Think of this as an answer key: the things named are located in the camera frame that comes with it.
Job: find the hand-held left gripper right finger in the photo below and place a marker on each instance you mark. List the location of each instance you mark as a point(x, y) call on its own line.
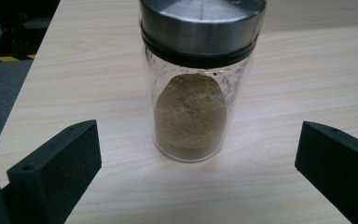
point(338, 161)

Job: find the black stand base striped edge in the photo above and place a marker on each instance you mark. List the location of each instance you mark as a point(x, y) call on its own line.
point(15, 43)

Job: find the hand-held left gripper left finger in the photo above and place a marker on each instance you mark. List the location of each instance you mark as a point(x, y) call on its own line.
point(56, 168)

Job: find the glass jar with brown powder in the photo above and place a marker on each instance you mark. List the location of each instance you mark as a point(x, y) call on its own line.
point(190, 118)

